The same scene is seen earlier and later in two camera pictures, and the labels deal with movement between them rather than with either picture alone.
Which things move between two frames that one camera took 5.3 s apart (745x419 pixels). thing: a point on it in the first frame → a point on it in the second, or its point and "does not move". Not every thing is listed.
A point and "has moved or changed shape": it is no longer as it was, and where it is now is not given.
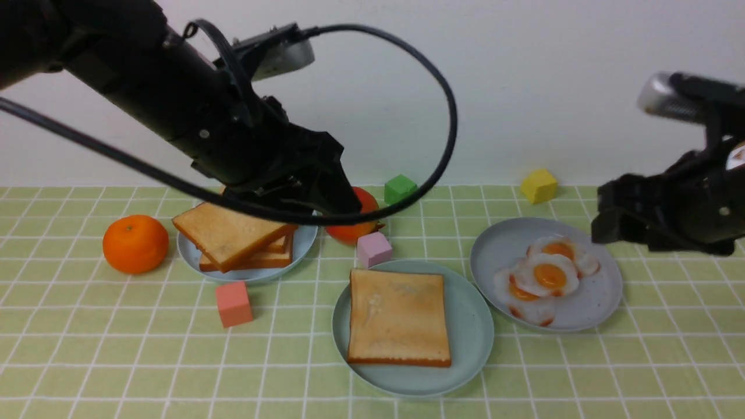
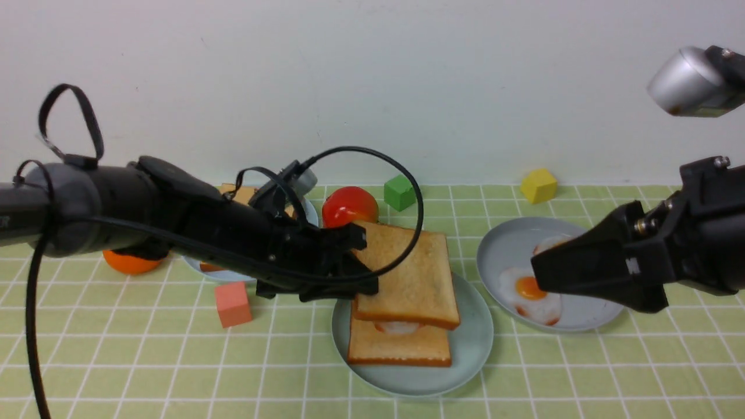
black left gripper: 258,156 → 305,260
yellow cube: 539,186 does not move
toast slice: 226,237 has moved or changed shape
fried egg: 547,274 has moved or changed shape
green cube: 398,188 does not move
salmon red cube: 234,304 does not move
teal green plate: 471,330 does not move
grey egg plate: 592,302 does not move
